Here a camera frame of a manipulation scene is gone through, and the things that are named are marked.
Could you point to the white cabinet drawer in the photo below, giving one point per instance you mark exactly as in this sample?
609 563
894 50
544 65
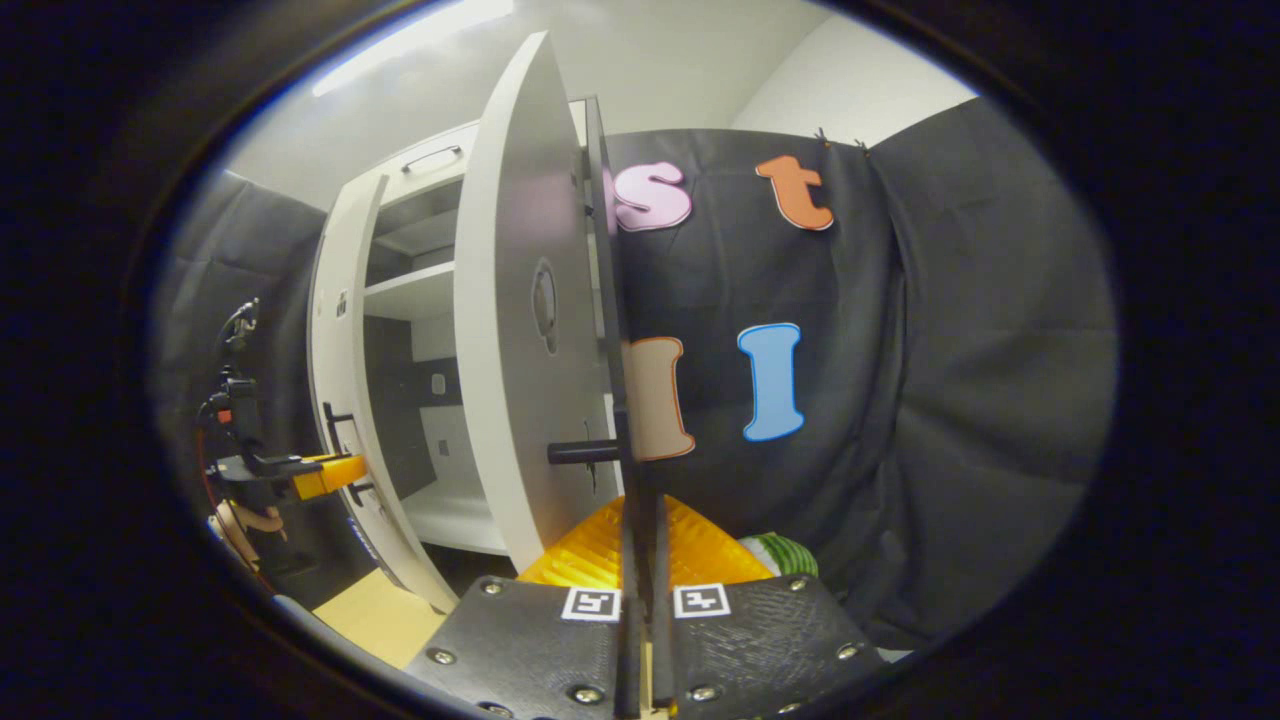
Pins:
430 180

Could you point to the white double-door shoe cabinet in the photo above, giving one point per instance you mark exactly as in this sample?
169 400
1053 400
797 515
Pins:
390 400

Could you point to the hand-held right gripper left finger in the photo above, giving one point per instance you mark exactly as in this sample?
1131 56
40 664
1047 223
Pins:
631 640

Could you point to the white shoe cabinet door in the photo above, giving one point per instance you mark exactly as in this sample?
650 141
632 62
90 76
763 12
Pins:
325 360
510 300

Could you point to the watermelon slice toy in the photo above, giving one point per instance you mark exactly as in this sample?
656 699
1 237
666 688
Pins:
785 555

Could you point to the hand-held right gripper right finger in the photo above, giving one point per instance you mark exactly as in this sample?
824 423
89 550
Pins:
660 640

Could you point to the white cabinet shelf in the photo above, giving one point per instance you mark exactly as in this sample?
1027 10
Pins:
415 290

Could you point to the black backdrop cloth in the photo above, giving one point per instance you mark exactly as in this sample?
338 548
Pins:
950 350

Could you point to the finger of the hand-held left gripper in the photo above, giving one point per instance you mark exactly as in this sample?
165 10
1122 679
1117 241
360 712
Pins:
330 476

